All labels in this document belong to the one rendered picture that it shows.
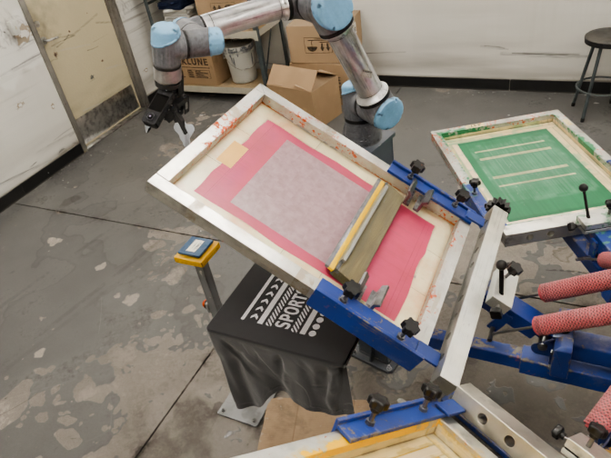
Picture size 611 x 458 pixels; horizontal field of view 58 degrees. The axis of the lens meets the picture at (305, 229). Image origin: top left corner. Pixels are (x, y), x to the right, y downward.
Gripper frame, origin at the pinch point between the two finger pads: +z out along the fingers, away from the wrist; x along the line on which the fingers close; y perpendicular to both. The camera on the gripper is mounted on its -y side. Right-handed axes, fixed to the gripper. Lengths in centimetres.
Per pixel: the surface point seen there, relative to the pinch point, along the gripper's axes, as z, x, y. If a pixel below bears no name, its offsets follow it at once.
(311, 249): 2, -55, -15
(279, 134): -4.7, -28.9, 17.0
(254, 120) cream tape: -7.0, -20.4, 16.3
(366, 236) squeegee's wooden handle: 1, -66, -4
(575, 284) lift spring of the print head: -2, -120, 4
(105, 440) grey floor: 163, 23, -29
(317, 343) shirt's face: 37, -63, -17
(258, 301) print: 45, -38, -6
